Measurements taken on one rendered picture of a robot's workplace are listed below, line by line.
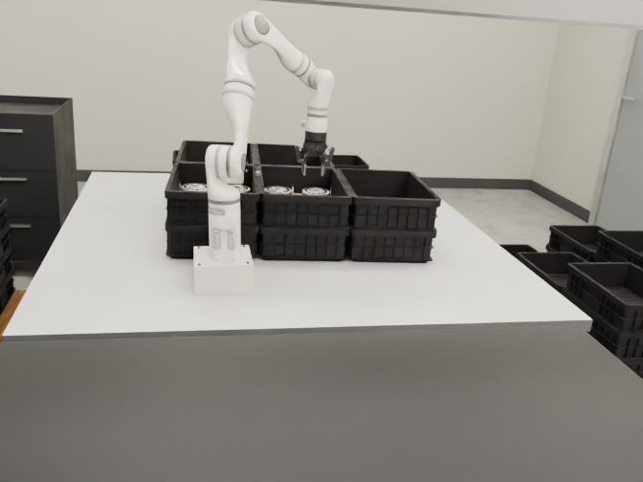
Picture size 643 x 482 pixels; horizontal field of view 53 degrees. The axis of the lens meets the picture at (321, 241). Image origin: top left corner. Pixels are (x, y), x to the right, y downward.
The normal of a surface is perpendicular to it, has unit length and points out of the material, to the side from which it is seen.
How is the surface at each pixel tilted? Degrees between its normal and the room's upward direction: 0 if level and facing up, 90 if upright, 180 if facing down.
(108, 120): 90
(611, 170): 90
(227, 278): 90
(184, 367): 0
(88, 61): 90
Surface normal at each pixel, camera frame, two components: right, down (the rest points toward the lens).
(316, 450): 0.07, -0.94
